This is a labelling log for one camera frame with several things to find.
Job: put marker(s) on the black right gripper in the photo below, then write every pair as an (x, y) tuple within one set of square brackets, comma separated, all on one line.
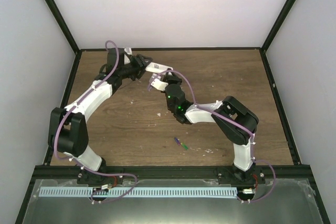
[(175, 80)]

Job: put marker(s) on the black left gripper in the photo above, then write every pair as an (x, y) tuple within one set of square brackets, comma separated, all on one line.
[(140, 65)]

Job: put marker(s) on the white remote control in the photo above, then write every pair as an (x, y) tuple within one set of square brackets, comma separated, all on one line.
[(157, 68)]

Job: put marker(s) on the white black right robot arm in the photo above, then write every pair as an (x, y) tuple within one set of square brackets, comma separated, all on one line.
[(237, 122)]

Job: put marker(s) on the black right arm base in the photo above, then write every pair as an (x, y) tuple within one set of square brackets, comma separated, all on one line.
[(232, 175)]

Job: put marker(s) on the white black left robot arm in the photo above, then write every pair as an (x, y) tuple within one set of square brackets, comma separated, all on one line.
[(68, 133)]

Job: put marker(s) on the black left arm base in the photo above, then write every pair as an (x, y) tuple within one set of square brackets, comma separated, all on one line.
[(115, 175)]

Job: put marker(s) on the blue purple battery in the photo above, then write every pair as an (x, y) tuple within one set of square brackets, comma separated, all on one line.
[(177, 141)]

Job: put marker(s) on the green battery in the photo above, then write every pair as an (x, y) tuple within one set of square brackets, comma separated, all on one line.
[(184, 146)]

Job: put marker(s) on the metal front plate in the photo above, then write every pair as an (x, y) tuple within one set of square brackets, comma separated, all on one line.
[(285, 201)]

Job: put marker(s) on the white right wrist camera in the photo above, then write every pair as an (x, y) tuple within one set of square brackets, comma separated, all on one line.
[(157, 83)]

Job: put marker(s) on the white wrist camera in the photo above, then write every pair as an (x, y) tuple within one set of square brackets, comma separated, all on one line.
[(157, 83), (127, 55)]

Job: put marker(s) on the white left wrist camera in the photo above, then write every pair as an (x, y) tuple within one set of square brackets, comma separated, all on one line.
[(127, 55)]

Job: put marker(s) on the light blue slotted cable duct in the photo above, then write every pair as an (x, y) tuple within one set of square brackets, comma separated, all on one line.
[(141, 192)]

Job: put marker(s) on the black table frame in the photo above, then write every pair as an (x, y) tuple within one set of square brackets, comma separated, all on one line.
[(145, 145)]

